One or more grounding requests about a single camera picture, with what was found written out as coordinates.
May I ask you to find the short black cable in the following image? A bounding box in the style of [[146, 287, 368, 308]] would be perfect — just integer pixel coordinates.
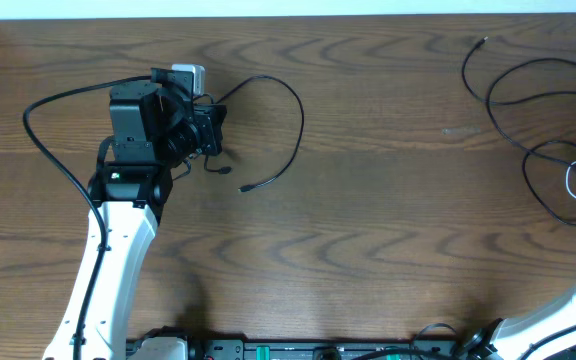
[[202, 74, 305, 195]]

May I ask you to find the long black cable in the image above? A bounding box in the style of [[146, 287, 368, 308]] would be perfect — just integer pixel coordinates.
[[461, 35, 576, 227]]

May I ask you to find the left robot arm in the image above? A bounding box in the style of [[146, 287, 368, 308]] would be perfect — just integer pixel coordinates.
[[43, 73, 226, 359]]

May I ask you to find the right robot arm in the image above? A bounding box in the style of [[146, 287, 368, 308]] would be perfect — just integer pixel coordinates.
[[454, 282, 576, 360]]

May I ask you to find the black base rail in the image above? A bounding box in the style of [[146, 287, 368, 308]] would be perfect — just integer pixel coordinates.
[[125, 327, 576, 360]]

